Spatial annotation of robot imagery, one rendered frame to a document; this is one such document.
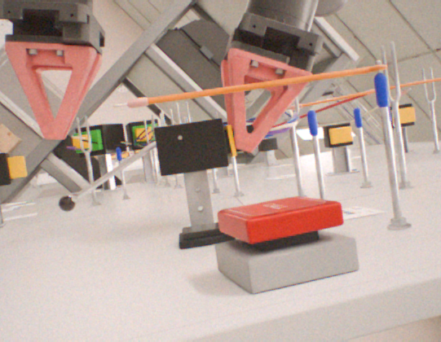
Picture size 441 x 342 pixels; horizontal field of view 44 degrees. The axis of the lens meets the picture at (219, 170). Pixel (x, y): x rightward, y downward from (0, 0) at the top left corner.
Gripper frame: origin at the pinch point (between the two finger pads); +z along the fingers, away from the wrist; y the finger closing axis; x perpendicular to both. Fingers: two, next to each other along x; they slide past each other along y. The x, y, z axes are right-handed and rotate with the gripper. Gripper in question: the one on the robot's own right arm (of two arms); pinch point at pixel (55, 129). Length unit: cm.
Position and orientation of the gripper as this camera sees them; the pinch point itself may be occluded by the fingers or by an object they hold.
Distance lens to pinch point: 47.1
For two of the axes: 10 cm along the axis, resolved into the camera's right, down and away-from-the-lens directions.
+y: -0.6, -0.4, 10.0
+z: -0.3, 10.0, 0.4
